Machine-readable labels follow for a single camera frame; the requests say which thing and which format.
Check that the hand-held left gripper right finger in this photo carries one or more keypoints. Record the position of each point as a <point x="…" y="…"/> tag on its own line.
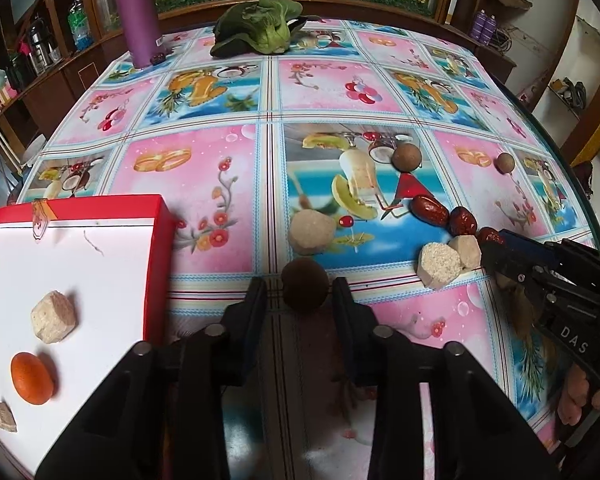
<point x="342" y="320"/>

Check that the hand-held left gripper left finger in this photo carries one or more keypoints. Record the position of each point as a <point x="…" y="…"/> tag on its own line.
<point x="257" y="320"/>

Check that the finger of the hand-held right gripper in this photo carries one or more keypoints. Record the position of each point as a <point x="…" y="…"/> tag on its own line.
<point x="507" y="262"/>
<point x="527" y="247"/>

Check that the red dried date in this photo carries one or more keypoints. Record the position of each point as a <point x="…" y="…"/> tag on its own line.
<point x="462" y="221"/>
<point x="489" y="235"/>
<point x="428" y="208"/>

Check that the brown round longan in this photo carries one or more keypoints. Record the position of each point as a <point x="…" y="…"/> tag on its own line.
<point x="305" y="285"/>
<point x="505" y="164"/>
<point x="406" y="156"/>

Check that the white hexagonal cake chunk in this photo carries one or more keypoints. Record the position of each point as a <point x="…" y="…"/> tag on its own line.
<point x="437" y="266"/>

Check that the round beige cake chunk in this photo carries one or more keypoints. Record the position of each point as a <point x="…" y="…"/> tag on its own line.
<point x="310" y="230"/>

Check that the red box with white inside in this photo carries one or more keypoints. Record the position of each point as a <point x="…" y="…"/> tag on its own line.
<point x="105" y="285"/>

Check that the person's right hand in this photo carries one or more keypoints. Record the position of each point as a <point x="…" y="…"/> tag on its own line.
<point x="577" y="400"/>

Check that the dark shoes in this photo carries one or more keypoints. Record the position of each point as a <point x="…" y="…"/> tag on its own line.
<point x="573" y="92"/>

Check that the printed plastic tablecloth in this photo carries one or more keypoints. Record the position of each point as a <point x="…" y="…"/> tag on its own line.
<point x="195" y="170"/>

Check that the purple spray can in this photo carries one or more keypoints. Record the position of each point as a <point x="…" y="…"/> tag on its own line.
<point x="478" y="26"/>
<point x="490" y="27"/>

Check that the orange mandarin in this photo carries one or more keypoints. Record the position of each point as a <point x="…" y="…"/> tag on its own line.
<point x="31" y="377"/>

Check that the clear tape strip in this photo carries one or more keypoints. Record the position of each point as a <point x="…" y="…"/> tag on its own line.
<point x="42" y="217"/>

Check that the small beige cake chunk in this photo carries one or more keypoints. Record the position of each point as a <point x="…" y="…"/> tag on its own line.
<point x="3" y="416"/>

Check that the small dark purple lump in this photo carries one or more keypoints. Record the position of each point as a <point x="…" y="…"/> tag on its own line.
<point x="157" y="58"/>

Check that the green bok choy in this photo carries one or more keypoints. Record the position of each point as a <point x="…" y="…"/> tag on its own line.
<point x="257" y="27"/>

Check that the purple drink bottle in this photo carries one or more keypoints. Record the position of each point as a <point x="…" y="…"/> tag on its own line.
<point x="137" y="15"/>

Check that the pink striped box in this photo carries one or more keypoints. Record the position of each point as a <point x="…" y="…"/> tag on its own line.
<point x="2" y="95"/>

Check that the black thermos flask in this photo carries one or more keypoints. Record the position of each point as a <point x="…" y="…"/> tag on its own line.
<point x="19" y="72"/>

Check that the green plastic bottle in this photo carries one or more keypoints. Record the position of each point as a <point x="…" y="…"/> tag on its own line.
<point x="78" y="25"/>

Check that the steel thermos flask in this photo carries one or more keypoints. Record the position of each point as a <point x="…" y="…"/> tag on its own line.
<point x="42" y="50"/>

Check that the wooden wall shelf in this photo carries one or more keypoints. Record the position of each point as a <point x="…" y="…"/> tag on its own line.
<point x="555" y="87"/>

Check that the wooden wall cabinet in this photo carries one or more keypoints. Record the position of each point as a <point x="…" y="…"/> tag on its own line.
<point x="70" y="80"/>

